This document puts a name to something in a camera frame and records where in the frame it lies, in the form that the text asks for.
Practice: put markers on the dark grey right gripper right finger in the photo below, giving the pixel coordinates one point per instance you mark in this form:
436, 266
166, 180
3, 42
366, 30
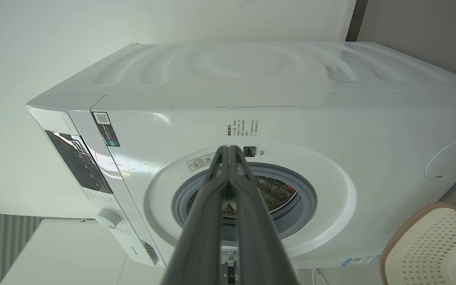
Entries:
257, 237

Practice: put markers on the white front-load washing machine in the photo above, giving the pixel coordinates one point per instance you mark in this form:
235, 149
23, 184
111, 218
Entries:
251, 118

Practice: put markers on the cream perforated laundry basket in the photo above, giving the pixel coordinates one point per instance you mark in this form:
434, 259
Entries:
434, 247

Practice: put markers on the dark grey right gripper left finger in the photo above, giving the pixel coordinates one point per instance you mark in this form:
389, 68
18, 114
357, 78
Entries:
200, 233

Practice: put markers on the white cabinet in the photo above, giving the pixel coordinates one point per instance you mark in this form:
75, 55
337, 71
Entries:
65, 257

